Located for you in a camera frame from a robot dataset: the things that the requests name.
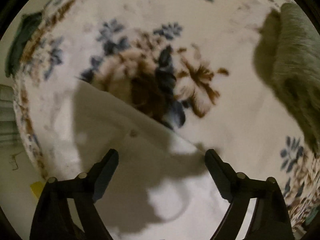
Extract dark green blanket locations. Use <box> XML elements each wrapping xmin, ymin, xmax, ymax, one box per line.
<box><xmin>5</xmin><ymin>11</ymin><xmax>42</xmax><ymax>78</ymax></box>

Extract grey green garment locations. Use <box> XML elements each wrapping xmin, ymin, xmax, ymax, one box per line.
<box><xmin>253</xmin><ymin>3</ymin><xmax>319</xmax><ymax>158</ymax></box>

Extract floral bed blanket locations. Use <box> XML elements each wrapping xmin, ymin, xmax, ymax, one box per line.
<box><xmin>11</xmin><ymin>0</ymin><xmax>319</xmax><ymax>230</ymax></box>

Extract white pants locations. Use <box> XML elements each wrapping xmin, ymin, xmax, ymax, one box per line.
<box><xmin>72</xmin><ymin>81</ymin><xmax>228</xmax><ymax>239</ymax></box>

